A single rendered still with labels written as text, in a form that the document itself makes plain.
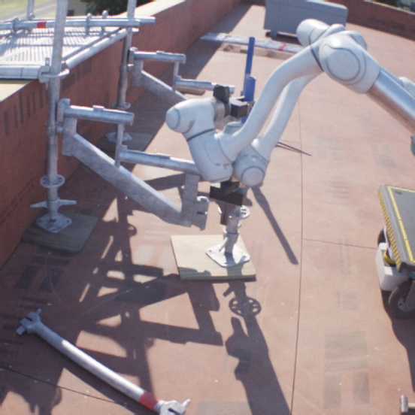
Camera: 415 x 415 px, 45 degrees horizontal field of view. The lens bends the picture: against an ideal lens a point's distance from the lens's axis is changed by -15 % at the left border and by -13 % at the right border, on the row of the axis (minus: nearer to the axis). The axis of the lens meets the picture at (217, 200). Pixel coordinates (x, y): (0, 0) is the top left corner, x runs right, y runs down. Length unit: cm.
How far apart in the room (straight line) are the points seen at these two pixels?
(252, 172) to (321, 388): 77
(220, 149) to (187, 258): 66
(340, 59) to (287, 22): 646
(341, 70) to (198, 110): 56
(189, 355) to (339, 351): 54
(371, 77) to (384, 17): 1198
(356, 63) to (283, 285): 110
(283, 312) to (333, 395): 50
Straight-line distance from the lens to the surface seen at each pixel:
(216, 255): 233
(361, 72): 150
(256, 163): 182
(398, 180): 353
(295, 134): 384
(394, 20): 1357
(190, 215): 226
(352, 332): 208
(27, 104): 226
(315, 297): 222
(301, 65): 172
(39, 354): 183
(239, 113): 194
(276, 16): 792
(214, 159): 178
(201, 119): 181
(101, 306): 204
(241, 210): 227
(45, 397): 169
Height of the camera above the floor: 129
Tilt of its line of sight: 27 degrees down
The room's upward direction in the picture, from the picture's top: 7 degrees clockwise
